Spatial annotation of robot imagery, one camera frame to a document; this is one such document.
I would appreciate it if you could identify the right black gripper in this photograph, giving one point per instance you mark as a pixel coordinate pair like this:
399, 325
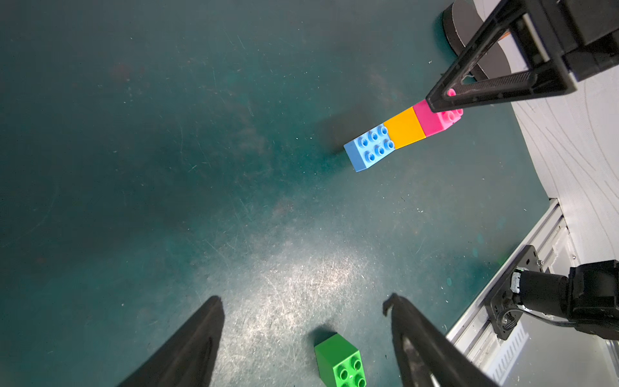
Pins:
526, 50

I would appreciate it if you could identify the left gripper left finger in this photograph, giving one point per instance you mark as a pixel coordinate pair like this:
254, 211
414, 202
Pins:
189, 356

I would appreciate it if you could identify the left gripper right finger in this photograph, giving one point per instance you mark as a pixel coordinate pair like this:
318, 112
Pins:
424, 355

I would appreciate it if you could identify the green lego brick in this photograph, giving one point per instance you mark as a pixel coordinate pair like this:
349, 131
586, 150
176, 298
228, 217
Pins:
340, 363

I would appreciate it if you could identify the pink lego brick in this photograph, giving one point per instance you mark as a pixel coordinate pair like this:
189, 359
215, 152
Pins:
433, 123

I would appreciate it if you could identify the yellow lego brick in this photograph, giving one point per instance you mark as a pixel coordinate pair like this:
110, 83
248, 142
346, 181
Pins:
405, 129

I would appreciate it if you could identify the blue long lego brick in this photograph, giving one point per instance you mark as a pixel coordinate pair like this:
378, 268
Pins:
368, 149

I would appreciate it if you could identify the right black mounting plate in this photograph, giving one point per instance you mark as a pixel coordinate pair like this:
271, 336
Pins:
501, 298

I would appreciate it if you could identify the dark oval stand base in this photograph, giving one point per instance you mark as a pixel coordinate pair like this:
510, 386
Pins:
460, 23

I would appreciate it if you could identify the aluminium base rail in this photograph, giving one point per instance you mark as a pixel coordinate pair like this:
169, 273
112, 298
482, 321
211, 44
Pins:
538, 293

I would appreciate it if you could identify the white slotted cable duct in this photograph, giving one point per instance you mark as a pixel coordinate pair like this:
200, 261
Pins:
503, 359

